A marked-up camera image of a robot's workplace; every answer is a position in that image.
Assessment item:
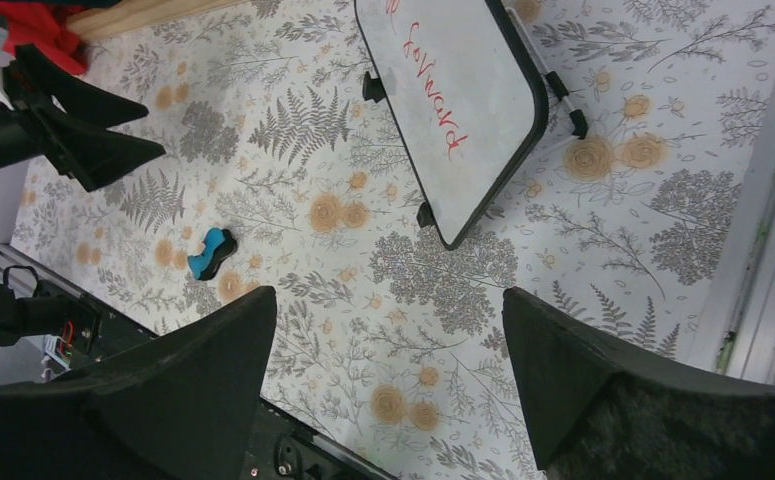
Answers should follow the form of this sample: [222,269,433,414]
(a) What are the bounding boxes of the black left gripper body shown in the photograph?
[0,62,63,169]

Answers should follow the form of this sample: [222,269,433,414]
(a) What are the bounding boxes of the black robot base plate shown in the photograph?
[0,242,395,480]

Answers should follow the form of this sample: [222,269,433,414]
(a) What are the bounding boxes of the aluminium rail frame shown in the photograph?
[679,84,775,385]

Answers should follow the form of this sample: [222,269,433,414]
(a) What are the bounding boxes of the red tank top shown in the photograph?
[0,0,119,75]

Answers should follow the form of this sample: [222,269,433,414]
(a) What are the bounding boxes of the wooden clothes rack frame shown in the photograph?
[66,0,241,42]

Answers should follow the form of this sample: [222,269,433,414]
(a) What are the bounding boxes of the black framed whiteboard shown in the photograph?
[354,1,571,250]

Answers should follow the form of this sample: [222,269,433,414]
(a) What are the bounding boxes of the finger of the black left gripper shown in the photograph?
[42,128,166,192]
[12,44,149,128]

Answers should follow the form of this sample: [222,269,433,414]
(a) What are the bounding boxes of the floral patterned table mat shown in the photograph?
[12,1,775,479]

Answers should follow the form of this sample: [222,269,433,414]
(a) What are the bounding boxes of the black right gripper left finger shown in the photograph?
[0,286,277,479]

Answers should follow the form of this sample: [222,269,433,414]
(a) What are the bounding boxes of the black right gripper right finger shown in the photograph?
[502,287,775,479]

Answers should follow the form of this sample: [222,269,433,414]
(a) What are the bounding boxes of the blue and black eraser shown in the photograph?
[187,227,238,281]

